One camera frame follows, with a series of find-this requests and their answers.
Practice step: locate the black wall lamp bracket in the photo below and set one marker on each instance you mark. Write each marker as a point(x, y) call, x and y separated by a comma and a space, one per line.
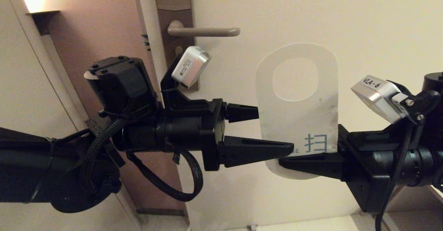
point(43, 18)

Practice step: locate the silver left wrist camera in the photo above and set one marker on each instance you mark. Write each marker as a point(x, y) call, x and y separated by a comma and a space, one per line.
point(190, 66)

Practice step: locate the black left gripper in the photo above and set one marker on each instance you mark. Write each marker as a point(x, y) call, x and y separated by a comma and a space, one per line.
point(187, 127)

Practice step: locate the blue and white door hanger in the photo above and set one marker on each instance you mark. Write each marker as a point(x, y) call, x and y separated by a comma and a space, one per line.
point(297, 120)

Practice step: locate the brown door frame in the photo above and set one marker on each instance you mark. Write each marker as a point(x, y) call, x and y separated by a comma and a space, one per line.
point(398, 194)

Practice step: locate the grey floor door stop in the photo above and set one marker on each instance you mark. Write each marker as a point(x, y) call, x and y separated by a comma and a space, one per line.
point(252, 228)

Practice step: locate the white room door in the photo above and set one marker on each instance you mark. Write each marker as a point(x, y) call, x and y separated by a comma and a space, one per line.
point(363, 23)

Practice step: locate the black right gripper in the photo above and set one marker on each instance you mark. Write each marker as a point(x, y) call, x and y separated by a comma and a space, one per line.
point(367, 161)

